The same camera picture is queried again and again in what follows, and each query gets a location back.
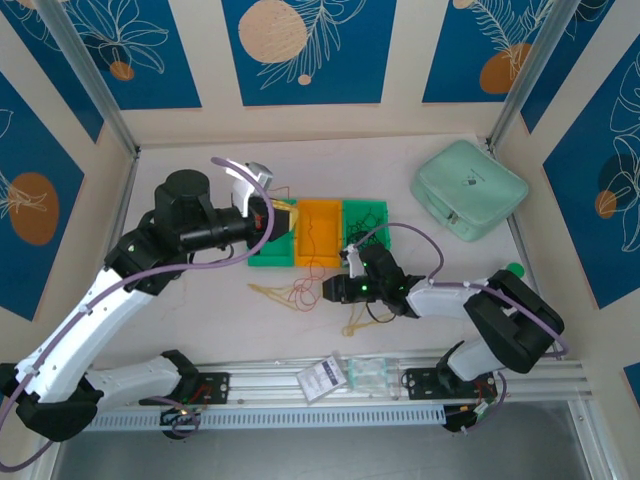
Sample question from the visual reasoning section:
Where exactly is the thin black cable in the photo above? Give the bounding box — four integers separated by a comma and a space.
347, 208, 389, 247
344, 207, 387, 249

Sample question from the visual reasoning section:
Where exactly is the green plastic bin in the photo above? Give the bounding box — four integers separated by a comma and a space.
247, 197, 297, 270
341, 199, 391, 261

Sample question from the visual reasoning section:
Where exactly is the orange plastic bin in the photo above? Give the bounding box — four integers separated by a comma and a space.
293, 198, 346, 270

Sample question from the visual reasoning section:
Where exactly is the clear plastic packet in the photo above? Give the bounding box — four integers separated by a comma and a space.
346, 355, 397, 397

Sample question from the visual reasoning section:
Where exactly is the white label card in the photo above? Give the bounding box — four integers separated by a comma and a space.
295, 355, 347, 402

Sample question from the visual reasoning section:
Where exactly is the mint green zipper pouch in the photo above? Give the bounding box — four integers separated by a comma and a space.
409, 138, 530, 245

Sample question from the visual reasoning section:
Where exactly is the black base electronics module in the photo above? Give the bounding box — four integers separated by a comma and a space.
443, 402, 496, 436
158, 402, 202, 441

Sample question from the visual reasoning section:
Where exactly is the aluminium table side rail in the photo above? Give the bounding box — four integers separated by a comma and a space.
102, 147, 142, 281
504, 214, 534, 274

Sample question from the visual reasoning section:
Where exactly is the purple robot arm cable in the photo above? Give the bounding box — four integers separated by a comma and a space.
0, 156, 275, 472
355, 222, 571, 435

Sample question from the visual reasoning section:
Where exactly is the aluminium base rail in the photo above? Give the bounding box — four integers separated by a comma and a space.
84, 349, 586, 409

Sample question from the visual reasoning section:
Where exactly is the grey slotted cable duct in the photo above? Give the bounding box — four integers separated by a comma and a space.
87, 405, 446, 432

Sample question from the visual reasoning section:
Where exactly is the aluminium corner post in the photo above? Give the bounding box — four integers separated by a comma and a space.
35, 0, 141, 157
484, 0, 585, 149

